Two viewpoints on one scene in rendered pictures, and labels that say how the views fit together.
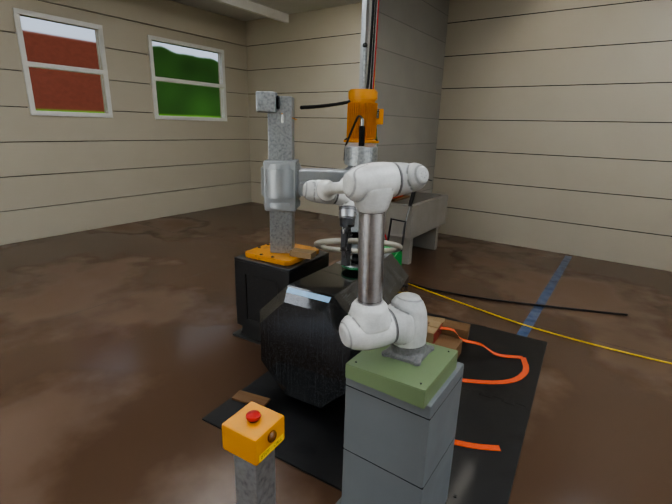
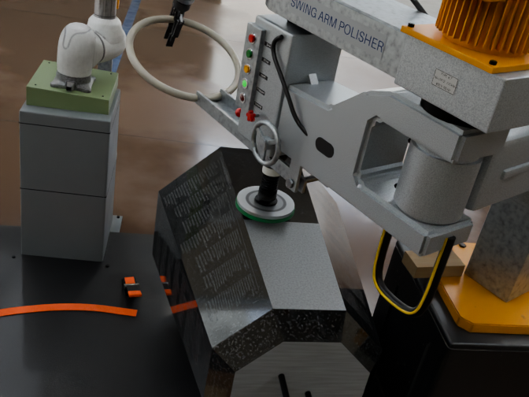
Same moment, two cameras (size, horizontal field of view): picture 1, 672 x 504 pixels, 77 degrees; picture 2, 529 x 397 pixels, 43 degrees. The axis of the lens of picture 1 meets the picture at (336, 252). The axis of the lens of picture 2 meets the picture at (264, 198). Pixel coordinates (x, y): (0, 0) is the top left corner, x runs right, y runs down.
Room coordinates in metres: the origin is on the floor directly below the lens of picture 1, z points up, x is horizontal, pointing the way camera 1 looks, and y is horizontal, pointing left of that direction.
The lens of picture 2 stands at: (4.44, -1.63, 2.13)
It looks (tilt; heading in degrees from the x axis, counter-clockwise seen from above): 30 degrees down; 136
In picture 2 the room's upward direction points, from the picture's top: 11 degrees clockwise
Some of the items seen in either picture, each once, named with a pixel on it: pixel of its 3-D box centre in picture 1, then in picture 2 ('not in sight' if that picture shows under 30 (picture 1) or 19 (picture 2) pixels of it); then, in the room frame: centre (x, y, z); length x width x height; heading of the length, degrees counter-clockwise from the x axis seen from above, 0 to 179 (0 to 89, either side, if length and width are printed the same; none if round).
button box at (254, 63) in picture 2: not in sight; (250, 68); (2.84, -0.26, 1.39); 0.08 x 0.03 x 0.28; 177
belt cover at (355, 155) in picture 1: (360, 154); (382, 38); (3.26, -0.17, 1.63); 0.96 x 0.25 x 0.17; 177
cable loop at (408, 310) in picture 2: not in sight; (407, 263); (3.57, -0.18, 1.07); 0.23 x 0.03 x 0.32; 177
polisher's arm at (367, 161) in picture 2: not in sight; (362, 146); (3.30, -0.18, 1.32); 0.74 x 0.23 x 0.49; 177
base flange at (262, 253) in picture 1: (282, 251); (497, 284); (3.57, 0.47, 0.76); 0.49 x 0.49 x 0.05; 60
